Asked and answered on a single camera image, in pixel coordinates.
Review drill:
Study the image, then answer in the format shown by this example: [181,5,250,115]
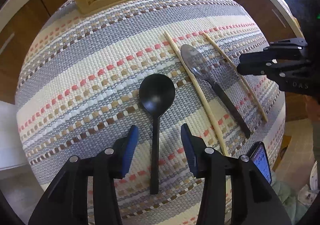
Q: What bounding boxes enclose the striped woven tablecloth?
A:
[15,0,287,225]

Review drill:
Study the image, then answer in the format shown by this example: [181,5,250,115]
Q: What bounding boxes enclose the black plastic spoon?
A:
[139,74,175,195]

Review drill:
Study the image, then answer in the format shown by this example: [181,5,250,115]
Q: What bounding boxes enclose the wooden chopstick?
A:
[164,31,229,157]
[202,32,268,122]

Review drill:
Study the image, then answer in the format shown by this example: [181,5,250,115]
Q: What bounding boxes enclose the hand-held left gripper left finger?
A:
[29,125,139,225]

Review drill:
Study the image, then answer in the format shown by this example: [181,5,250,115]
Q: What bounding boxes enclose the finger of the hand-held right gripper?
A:
[269,37,308,51]
[236,50,313,83]

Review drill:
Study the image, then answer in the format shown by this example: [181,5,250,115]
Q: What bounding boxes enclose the clear plastic spoon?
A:
[180,44,252,139]

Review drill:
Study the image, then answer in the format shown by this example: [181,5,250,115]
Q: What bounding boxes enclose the black smartphone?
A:
[250,141,272,185]

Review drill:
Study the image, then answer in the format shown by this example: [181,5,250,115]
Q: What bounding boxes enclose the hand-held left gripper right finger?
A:
[180,123,292,225]

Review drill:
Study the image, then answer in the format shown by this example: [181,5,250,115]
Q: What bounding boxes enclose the pale green cloth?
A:
[271,172,312,225]

